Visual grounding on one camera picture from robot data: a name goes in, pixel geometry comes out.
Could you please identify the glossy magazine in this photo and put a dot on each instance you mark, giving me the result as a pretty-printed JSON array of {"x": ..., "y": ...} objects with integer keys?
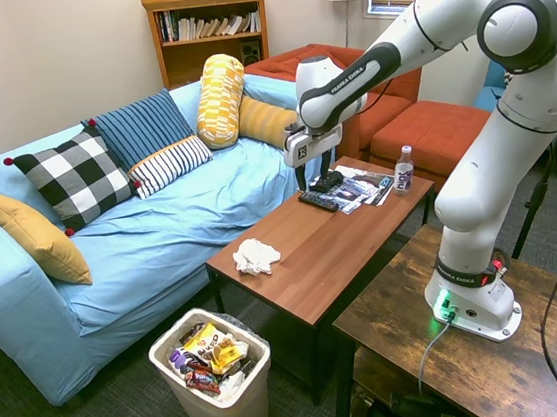
[{"x": 356, "y": 187}]

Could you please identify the orange ottoman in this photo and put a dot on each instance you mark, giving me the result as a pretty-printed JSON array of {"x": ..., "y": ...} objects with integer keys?
[{"x": 426, "y": 136}]

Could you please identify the black bookshelf speaker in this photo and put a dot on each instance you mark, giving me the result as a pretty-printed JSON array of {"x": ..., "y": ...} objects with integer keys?
[{"x": 251, "y": 52}]

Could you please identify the wooden coffee table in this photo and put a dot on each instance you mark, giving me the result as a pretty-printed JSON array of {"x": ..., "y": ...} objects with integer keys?
[{"x": 329, "y": 253}]

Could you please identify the rustic wooden robot table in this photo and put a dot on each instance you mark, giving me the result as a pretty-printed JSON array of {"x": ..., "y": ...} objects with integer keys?
[{"x": 475, "y": 347}]

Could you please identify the red candy wrapper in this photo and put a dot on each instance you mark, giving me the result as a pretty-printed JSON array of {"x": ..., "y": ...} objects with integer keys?
[{"x": 203, "y": 379}]

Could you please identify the orange armchair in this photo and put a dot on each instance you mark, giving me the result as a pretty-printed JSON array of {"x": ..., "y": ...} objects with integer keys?
[{"x": 345, "y": 85}]

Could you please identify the crumpled white tissue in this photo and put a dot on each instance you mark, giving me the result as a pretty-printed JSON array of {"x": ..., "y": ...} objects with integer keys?
[{"x": 255, "y": 256}]

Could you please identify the black camera tripod stand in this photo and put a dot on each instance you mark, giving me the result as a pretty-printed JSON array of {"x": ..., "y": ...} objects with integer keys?
[{"x": 538, "y": 194}]

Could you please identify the yellow snack bag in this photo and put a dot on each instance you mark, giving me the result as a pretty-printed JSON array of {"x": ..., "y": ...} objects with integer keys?
[{"x": 206, "y": 346}]

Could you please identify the white Franka Panda arm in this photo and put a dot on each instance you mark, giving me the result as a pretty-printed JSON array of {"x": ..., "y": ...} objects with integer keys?
[{"x": 454, "y": 113}]

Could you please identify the black white checkered pillow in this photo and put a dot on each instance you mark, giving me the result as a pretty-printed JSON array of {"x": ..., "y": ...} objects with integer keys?
[{"x": 76, "y": 178}]

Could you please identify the clear plastic drink bottle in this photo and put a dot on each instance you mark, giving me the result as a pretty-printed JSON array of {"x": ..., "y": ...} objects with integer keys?
[{"x": 402, "y": 171}]

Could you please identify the yellow white patterned bolster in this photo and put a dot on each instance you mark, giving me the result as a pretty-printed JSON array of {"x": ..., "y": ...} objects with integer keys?
[{"x": 220, "y": 99}]

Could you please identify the wooden bookshelf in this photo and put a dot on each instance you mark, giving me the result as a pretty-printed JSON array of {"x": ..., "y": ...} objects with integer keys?
[{"x": 208, "y": 30}]

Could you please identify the teal blue chair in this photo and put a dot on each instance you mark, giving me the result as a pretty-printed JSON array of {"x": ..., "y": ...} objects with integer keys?
[{"x": 548, "y": 102}]

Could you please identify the light blue sofa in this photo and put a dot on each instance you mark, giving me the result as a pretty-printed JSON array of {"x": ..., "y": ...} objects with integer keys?
[{"x": 150, "y": 233}]

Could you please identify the purple snack wrapper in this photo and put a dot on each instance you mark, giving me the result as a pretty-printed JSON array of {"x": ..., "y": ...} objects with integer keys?
[{"x": 179, "y": 358}]

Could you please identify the black remote control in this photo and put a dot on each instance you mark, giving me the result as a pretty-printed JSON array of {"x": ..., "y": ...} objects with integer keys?
[{"x": 317, "y": 201}]

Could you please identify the blue striped pillow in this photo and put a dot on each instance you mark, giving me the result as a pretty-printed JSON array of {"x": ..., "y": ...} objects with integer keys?
[{"x": 140, "y": 123}]

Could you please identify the white plastic trash bin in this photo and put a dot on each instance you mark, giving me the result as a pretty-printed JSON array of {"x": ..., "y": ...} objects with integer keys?
[{"x": 217, "y": 376}]

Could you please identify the mustard striped pillow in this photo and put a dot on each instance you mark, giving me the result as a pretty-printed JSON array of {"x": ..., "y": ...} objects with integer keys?
[{"x": 263, "y": 119}]

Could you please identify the mustard yellow square pillow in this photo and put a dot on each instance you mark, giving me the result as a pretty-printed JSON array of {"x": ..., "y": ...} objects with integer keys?
[{"x": 40, "y": 240}]

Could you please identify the white navy striped pillow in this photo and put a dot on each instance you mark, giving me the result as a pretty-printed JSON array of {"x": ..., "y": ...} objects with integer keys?
[{"x": 170, "y": 164}]

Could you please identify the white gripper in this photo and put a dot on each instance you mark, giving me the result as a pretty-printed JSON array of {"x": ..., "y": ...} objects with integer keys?
[{"x": 307, "y": 146}]

